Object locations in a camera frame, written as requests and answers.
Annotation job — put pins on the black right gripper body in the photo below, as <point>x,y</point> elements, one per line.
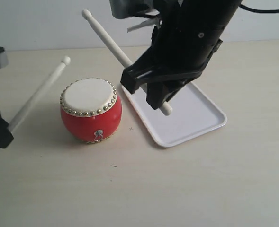
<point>187,46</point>

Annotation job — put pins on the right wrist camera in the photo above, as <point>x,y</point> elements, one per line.
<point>122,9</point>

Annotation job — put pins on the white wooden drumstick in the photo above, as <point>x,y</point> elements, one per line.
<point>166,109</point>
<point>27,107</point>

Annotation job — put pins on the small red drum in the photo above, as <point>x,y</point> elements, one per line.
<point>91,109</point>

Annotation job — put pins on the white rectangular plastic tray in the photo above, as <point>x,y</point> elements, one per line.
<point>194,114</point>

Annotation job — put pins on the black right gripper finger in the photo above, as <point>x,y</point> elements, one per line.
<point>160,92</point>
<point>136,75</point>

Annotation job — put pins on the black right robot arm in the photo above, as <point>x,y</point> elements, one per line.
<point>195,12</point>

